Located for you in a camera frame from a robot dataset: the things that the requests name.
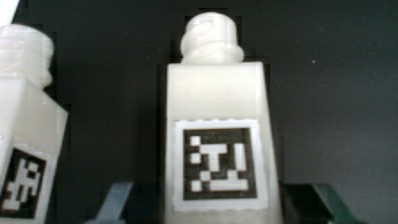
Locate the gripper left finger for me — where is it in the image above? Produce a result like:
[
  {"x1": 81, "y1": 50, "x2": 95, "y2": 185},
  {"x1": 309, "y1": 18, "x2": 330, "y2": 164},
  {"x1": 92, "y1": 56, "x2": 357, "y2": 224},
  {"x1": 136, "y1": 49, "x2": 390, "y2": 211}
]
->
[{"x1": 83, "y1": 182, "x2": 133, "y2": 224}]

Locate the white leg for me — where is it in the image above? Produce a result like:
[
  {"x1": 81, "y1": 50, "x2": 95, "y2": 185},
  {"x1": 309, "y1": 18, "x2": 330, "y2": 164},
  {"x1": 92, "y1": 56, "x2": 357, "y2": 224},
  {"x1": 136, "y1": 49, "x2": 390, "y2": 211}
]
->
[
  {"x1": 0, "y1": 25, "x2": 67, "y2": 224},
  {"x1": 165, "y1": 12, "x2": 282, "y2": 224}
]

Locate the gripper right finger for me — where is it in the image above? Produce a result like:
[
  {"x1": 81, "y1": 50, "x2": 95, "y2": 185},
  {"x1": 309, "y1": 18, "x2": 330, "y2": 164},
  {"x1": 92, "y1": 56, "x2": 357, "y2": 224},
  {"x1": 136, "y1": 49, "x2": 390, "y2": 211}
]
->
[{"x1": 282, "y1": 184, "x2": 365, "y2": 224}]

